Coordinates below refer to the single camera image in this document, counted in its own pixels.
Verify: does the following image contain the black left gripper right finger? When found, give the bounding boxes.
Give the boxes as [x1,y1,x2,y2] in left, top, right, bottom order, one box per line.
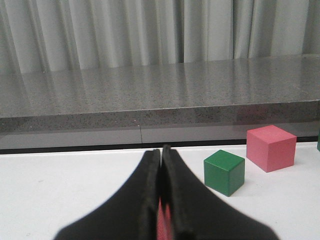
[160,145,278,240]

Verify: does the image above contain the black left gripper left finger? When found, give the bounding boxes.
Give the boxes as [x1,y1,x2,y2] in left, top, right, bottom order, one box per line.
[55,149,161,240]

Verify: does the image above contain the pink flat object on table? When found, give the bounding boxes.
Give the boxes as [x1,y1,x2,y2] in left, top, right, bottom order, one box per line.
[156,198,173,240]

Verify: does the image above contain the left green wooden cube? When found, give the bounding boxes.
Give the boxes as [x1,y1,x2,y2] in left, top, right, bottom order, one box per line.
[203,149,245,197]

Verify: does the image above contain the green wooden cube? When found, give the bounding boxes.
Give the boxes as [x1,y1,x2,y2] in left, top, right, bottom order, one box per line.
[203,149,245,197]
[316,132,320,151]

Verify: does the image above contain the pink wooden cube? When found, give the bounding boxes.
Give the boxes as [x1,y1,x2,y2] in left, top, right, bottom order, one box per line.
[246,125,297,173]

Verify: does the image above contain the grey stone ledge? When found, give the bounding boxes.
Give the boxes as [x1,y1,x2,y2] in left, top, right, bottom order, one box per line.
[0,54,320,150]

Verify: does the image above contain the right green wooden cube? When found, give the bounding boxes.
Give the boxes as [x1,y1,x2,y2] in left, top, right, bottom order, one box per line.
[316,132,320,151]

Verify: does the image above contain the grey-green curtain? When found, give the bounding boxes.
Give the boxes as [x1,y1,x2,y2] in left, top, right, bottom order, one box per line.
[0,0,320,75]

